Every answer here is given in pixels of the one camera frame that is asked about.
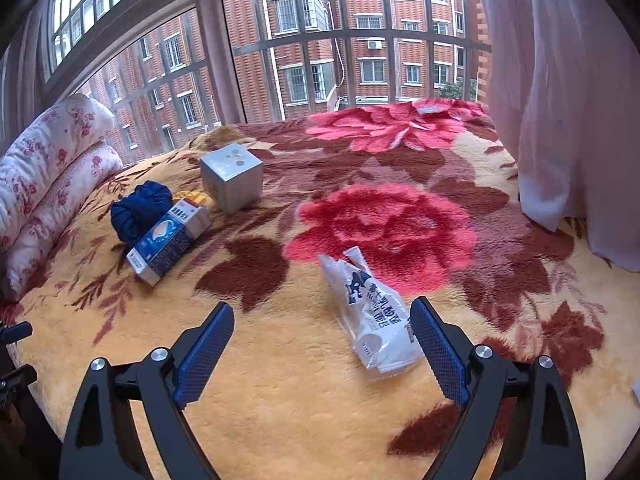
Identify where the blue white carton box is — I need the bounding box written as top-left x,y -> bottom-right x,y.
127,198 -> 212,286

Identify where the white plastic food bag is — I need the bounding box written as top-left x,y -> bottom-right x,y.
319,246 -> 423,379

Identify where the yellow plastic toy part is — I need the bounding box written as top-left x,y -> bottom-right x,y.
172,190 -> 217,210

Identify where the silver grey square box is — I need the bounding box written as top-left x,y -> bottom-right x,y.
200,143 -> 264,214

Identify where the dark blue rolled cloth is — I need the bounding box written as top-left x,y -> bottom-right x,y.
111,181 -> 172,246

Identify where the floral white folded quilt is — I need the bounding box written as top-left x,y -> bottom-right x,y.
1,94 -> 122,301

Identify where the floral plush bed blanket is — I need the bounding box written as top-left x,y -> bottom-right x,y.
1,103 -> 639,479

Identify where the white sheer curtain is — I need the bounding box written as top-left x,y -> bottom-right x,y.
482,0 -> 639,271

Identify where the window frame with bars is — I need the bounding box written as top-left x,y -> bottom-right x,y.
1,0 -> 492,164

